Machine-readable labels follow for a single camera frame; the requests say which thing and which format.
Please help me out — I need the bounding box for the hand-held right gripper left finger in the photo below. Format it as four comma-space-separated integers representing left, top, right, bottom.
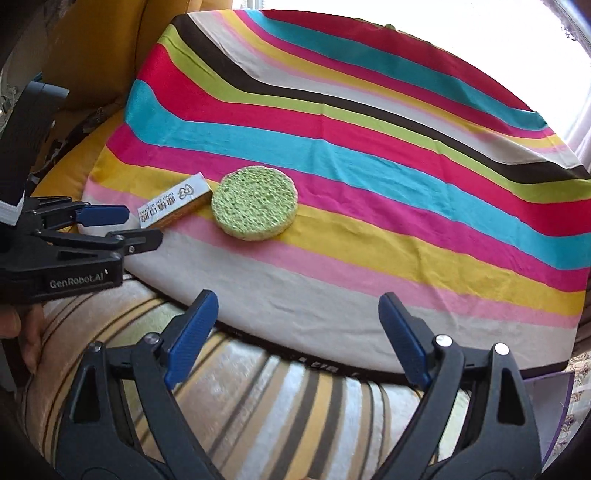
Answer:
58, 290, 222, 480

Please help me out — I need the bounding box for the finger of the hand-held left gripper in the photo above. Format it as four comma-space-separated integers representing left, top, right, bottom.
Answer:
28, 198, 130, 232
45, 228, 164, 257

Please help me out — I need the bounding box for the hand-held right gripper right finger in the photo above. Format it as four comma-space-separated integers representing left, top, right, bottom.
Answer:
369, 292, 542, 480

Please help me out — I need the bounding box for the purple cardboard box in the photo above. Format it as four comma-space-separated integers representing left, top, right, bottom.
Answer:
524, 371, 577, 468

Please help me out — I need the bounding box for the person's left hand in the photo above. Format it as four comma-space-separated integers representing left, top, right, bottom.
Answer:
0, 304, 45, 374

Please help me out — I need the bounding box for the white box orange stripe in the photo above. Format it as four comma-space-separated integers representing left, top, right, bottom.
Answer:
138, 172, 214, 230

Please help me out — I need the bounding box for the beige striped blanket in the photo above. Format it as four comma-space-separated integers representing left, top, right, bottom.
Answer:
21, 277, 472, 480

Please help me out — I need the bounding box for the green round sponge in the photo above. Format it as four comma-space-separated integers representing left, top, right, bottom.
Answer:
211, 165, 300, 241

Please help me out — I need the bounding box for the rainbow striped cloth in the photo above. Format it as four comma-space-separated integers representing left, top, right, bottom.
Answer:
81, 8, 591, 376

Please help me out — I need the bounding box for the yellow cushion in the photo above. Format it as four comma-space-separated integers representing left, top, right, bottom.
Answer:
50, 0, 154, 112

